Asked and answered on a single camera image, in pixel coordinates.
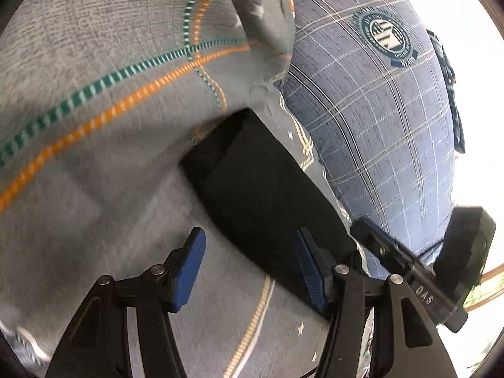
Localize black pants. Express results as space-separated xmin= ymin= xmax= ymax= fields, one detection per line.
xmin=180 ymin=108 xmax=369 ymax=318

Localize blue plaid pillow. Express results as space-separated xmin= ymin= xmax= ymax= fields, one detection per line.
xmin=278 ymin=0 xmax=466 ymax=280

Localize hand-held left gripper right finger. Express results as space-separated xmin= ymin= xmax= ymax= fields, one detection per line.
xmin=295 ymin=226 xmax=457 ymax=378

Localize grey star-print bedsheet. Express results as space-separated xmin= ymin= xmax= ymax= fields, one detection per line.
xmin=0 ymin=0 xmax=375 ymax=378

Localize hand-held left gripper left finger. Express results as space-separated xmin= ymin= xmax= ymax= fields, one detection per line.
xmin=45 ymin=226 xmax=208 ymax=378

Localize curved wooden rail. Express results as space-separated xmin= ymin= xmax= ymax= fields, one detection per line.
xmin=464 ymin=263 xmax=504 ymax=312

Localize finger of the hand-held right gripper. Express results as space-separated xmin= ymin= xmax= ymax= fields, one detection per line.
xmin=350 ymin=218 xmax=419 ymax=281

